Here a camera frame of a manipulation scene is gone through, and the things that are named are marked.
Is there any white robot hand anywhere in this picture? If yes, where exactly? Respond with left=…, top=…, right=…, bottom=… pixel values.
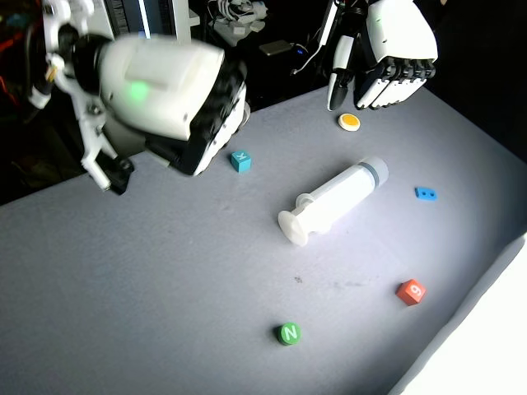
left=96, top=34, right=251, bottom=178
left=327, top=0, right=439, bottom=112

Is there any large clear plastic syringe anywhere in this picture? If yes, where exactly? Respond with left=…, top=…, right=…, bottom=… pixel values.
left=277, top=156, right=390, bottom=248

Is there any white column with black strip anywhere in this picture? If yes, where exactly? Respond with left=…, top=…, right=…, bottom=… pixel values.
left=105, top=0, right=191, bottom=41

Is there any slim white dongle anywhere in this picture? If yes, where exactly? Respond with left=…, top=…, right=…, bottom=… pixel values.
left=316, top=0, right=338, bottom=57

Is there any white disc with orange centre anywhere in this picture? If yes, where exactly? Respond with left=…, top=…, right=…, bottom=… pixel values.
left=338, top=113, right=361, bottom=132

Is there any teal letter K block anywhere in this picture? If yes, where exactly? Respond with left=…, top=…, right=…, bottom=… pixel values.
left=230, top=150, right=253, bottom=174

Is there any grey power bank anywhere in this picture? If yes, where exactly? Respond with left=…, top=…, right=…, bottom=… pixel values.
left=258, top=39, right=293, bottom=58

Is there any grey table cloth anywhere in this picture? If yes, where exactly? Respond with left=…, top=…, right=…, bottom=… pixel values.
left=0, top=84, right=527, bottom=395

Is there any red number 9 block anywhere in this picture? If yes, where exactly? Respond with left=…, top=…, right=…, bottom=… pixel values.
left=395, top=278, right=427, bottom=307

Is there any green letter N cylinder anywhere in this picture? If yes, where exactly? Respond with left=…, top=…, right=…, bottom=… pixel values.
left=276, top=322, right=302, bottom=346

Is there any white barrier board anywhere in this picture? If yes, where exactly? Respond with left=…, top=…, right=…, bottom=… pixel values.
left=386, top=232, right=527, bottom=395

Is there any white cable bundle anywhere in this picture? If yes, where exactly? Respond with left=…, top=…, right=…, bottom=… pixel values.
left=208, top=0, right=268, bottom=46

